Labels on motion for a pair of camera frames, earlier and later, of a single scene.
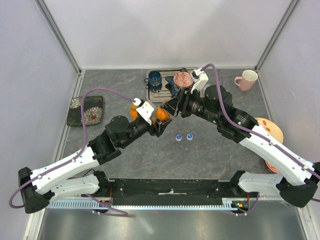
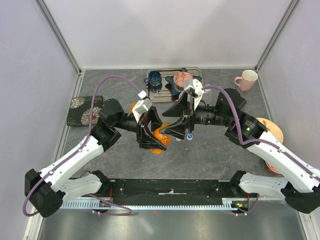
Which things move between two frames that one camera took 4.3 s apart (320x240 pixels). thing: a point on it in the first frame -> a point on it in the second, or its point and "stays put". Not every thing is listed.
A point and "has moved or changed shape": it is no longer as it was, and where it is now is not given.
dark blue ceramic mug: x=154 y=78 stays put
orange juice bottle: x=161 y=114 has moved or changed shape
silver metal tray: x=163 y=92 stays put
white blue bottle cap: x=189 y=136 stays put
